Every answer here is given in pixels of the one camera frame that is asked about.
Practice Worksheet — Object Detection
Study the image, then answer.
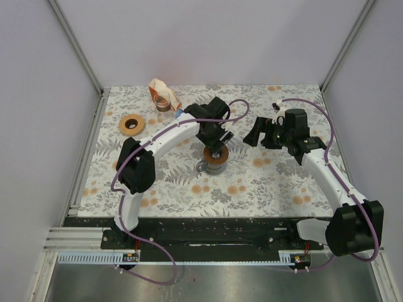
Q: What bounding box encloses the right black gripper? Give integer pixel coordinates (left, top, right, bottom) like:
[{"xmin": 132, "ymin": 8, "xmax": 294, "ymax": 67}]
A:
[{"xmin": 242, "ymin": 117, "xmax": 292, "ymax": 150}]

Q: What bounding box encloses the dark wooden ring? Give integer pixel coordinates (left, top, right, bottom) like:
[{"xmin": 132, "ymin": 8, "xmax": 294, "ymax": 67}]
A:
[{"xmin": 203, "ymin": 146, "xmax": 230, "ymax": 166}]

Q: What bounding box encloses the coffee filter paper pack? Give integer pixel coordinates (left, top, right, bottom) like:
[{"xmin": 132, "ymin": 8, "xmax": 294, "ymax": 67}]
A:
[{"xmin": 148, "ymin": 78, "xmax": 182, "ymax": 111}]

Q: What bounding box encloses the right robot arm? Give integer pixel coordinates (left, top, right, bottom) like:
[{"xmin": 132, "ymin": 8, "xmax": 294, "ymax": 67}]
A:
[{"xmin": 243, "ymin": 109, "xmax": 384, "ymax": 257}]

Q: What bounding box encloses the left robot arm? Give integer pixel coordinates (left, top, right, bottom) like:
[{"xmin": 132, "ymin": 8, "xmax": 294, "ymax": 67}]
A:
[{"xmin": 111, "ymin": 97, "xmax": 234, "ymax": 249}]

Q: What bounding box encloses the blue glass dripper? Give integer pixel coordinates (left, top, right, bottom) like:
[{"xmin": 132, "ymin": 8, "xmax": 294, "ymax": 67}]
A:
[{"xmin": 175, "ymin": 109, "xmax": 184, "ymax": 120}]

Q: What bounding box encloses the small glass with coffee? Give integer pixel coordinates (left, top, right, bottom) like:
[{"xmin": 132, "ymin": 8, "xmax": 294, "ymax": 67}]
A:
[{"xmin": 153, "ymin": 94, "xmax": 171, "ymax": 112}]

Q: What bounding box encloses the floral table mat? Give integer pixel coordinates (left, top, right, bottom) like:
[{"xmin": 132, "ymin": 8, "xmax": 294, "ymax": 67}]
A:
[{"xmin": 78, "ymin": 84, "xmax": 332, "ymax": 218}]

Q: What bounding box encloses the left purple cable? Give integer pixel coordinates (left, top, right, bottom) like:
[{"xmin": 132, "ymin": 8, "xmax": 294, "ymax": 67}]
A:
[{"xmin": 111, "ymin": 99, "xmax": 251, "ymax": 286}]

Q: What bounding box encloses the purple cable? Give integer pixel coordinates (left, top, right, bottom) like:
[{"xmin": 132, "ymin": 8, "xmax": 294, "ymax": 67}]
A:
[
  {"xmin": 111, "ymin": 99, "xmax": 251, "ymax": 286},
  {"xmin": 276, "ymin": 98, "xmax": 382, "ymax": 273}
]

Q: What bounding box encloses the light wooden ring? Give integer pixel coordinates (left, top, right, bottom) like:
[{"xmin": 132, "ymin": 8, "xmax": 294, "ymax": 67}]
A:
[{"xmin": 118, "ymin": 113, "xmax": 146, "ymax": 137}]

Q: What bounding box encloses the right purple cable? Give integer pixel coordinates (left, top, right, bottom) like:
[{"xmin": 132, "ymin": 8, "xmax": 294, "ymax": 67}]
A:
[{"xmin": 276, "ymin": 98, "xmax": 382, "ymax": 273}]

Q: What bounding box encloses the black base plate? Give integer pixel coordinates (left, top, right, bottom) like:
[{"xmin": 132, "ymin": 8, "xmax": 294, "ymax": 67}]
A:
[{"xmin": 63, "ymin": 217, "xmax": 331, "ymax": 264}]

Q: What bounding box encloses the white slotted cable duct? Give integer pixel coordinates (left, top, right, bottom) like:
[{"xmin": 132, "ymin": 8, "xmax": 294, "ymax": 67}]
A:
[{"xmin": 57, "ymin": 252, "xmax": 140, "ymax": 265}]

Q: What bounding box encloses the right aluminium frame post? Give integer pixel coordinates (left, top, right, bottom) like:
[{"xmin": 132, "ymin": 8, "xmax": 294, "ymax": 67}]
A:
[{"xmin": 320, "ymin": 0, "xmax": 378, "ymax": 94}]

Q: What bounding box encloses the aluminium frame post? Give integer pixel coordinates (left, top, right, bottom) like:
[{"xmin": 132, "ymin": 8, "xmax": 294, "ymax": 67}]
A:
[
  {"xmin": 46, "ymin": 0, "xmax": 104, "ymax": 96},
  {"xmin": 320, "ymin": 0, "xmax": 378, "ymax": 94}
]

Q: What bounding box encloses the aluminium front rail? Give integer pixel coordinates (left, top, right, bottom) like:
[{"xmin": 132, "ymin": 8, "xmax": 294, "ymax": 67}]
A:
[{"xmin": 43, "ymin": 227, "xmax": 385, "ymax": 252}]

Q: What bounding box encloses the left aluminium frame post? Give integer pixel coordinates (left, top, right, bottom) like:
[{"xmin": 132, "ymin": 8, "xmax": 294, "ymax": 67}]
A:
[{"xmin": 46, "ymin": 0, "xmax": 104, "ymax": 96}]

